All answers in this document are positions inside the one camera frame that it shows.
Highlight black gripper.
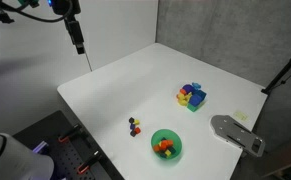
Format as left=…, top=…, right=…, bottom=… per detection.
left=64, top=19, right=85, bottom=54

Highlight small yellow block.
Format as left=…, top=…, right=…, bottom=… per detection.
left=134, top=119, right=140, bottom=125

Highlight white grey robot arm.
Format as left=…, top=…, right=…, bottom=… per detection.
left=0, top=0, right=86, bottom=180

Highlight red block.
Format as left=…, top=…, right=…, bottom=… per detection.
left=134, top=127, right=141, bottom=134

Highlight large blue block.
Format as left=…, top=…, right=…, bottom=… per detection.
left=189, top=94, right=202, bottom=106

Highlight green round tray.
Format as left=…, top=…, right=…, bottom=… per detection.
left=151, top=129, right=182, bottom=160

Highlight orange blocks in tray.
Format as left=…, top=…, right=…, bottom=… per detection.
left=153, top=139, right=174, bottom=152

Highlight yellow block in tray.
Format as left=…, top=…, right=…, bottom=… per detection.
left=164, top=150, right=171, bottom=157

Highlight black orange clamp rear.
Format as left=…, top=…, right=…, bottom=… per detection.
left=58, top=124, right=81, bottom=143

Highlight black orange clamp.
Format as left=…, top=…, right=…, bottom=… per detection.
left=58, top=124, right=81, bottom=143
left=77, top=151, right=101, bottom=175

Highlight purple toy piece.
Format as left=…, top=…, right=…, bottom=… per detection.
left=183, top=84, right=194, bottom=93

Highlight black perforated base board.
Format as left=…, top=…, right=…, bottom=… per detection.
left=14, top=111, right=124, bottom=180

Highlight yellow toy pieces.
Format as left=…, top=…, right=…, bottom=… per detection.
left=177, top=93, right=192, bottom=106

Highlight light blue toy piece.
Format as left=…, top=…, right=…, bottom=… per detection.
left=192, top=82, right=201, bottom=90

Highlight black orange clamp front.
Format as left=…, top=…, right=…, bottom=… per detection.
left=77, top=151, right=101, bottom=175

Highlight grey metal mounting plate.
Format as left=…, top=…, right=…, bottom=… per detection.
left=210, top=115, right=266, bottom=157

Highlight yellow sticker on table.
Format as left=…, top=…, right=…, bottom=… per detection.
left=234, top=111, right=248, bottom=121

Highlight black tripod pole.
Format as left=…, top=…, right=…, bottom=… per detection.
left=261, top=58, right=291, bottom=95

